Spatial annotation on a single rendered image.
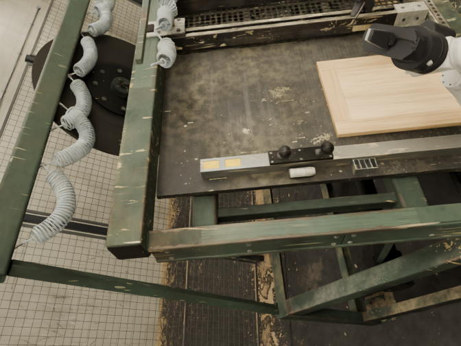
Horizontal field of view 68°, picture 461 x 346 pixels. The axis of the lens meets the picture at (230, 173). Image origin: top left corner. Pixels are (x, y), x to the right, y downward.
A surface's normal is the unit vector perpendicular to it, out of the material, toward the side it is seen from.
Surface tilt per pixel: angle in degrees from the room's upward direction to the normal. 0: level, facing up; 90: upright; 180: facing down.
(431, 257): 0
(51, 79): 90
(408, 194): 53
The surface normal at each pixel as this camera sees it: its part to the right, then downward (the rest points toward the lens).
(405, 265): -0.85, -0.26
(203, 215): -0.09, -0.55
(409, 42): -0.84, 0.02
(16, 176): 0.53, -0.50
